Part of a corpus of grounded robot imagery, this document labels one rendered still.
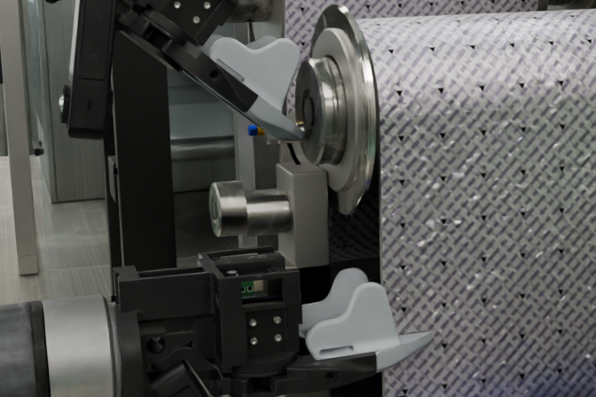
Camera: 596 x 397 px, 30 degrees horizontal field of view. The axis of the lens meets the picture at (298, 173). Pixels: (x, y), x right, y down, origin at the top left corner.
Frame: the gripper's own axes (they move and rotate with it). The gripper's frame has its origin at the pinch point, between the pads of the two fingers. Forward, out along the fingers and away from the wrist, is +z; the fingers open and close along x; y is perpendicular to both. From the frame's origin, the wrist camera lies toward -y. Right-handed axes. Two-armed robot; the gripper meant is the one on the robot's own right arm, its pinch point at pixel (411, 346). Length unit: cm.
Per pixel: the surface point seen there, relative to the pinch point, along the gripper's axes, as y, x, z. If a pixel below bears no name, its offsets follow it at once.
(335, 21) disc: 22.0, 5.6, -3.1
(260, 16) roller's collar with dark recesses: 21.6, 29.3, -2.9
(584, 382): -4.3, -0.2, 13.2
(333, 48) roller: 20.3, 5.1, -3.4
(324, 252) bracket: 5.3, 7.1, -4.0
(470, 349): -0.7, -0.2, 4.3
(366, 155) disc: 13.6, -0.7, -3.1
